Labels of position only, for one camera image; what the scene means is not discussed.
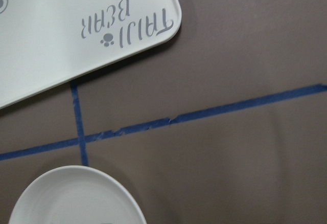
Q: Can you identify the cream round plate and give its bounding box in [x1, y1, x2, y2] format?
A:
[9, 166, 146, 223]

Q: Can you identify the cream bear tray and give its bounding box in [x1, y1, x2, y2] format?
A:
[1, 0, 182, 108]

